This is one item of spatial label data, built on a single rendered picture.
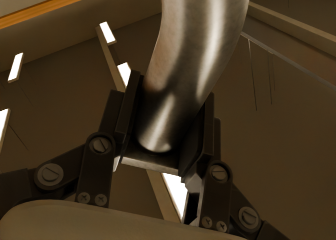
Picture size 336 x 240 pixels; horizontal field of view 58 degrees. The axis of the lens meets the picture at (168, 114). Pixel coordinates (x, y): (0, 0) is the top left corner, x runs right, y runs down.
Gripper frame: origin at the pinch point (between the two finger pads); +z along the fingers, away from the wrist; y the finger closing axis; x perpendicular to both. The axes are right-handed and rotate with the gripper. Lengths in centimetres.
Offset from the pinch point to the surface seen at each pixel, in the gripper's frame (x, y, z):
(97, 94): -538, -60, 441
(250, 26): -219, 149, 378
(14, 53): -747, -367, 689
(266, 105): -323, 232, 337
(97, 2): -577, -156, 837
